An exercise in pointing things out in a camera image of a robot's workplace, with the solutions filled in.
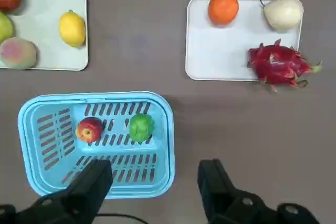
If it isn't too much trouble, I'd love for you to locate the light blue slotted plastic basket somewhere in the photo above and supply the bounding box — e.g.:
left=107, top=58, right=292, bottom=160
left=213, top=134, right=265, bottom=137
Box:
left=17, top=91, right=176, bottom=200

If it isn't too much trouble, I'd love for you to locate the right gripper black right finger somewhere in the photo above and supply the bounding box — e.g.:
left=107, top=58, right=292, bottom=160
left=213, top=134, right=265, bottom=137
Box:
left=197, top=158, right=320, bottom=224

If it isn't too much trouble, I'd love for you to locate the small red yellow apple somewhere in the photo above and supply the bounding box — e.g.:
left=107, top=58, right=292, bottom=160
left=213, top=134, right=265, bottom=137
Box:
left=75, top=116, right=104, bottom=144

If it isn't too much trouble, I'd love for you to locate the green apple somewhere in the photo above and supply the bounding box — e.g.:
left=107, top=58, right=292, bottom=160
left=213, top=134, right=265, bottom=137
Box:
left=129, top=113, right=155, bottom=143

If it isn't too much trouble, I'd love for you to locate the pale pear with stem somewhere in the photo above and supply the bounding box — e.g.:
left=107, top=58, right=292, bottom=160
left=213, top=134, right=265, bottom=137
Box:
left=256, top=0, right=305, bottom=31

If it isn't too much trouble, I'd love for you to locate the pale rectangular plastic tray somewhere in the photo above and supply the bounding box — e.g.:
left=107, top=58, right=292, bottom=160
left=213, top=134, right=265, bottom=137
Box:
left=185, top=0, right=302, bottom=81
left=0, top=0, right=89, bottom=72

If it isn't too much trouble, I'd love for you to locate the pink peach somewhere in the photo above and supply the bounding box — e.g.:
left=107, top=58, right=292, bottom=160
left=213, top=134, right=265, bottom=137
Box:
left=0, top=37, right=37, bottom=69

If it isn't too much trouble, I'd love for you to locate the large yellow-green apple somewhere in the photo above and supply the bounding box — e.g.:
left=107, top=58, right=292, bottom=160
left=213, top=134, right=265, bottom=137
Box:
left=0, top=11, right=14, bottom=44

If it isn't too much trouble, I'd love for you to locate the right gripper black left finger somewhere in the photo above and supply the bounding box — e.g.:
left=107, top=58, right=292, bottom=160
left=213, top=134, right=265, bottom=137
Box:
left=0, top=158, right=114, bottom=224

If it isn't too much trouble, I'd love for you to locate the orange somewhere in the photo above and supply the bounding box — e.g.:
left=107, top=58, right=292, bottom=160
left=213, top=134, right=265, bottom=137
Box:
left=207, top=0, right=239, bottom=27

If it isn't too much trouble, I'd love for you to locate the yellow lemon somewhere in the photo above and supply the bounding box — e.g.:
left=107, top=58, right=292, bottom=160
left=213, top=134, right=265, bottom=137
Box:
left=58, top=9, right=87, bottom=48

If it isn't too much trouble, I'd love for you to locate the red dragon fruit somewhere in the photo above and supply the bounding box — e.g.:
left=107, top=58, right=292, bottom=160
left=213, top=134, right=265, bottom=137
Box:
left=247, top=39, right=323, bottom=93

